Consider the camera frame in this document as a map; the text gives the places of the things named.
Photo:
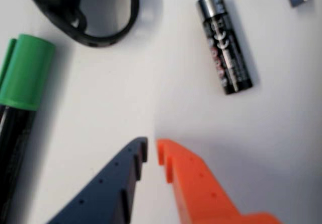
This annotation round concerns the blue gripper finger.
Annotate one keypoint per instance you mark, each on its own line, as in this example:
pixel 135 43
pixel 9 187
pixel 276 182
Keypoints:
pixel 110 183

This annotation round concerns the black silver battery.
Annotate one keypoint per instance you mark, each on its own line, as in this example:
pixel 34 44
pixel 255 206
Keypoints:
pixel 224 45

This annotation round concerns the black marker with green cap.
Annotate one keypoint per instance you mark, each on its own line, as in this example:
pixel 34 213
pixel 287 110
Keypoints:
pixel 27 70

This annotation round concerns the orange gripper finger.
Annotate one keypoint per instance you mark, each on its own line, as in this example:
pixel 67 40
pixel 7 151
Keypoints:
pixel 198 191

